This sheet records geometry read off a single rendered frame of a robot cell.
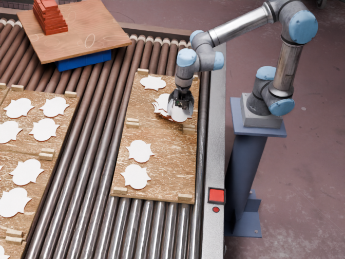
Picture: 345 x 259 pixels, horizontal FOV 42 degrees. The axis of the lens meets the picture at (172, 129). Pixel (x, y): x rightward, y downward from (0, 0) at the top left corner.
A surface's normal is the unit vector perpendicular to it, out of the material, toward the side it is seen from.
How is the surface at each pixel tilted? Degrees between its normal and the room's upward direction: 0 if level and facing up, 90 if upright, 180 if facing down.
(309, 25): 83
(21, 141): 0
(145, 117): 0
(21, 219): 0
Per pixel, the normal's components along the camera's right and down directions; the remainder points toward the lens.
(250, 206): -0.01, 0.70
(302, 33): 0.25, 0.61
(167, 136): 0.08, -0.71
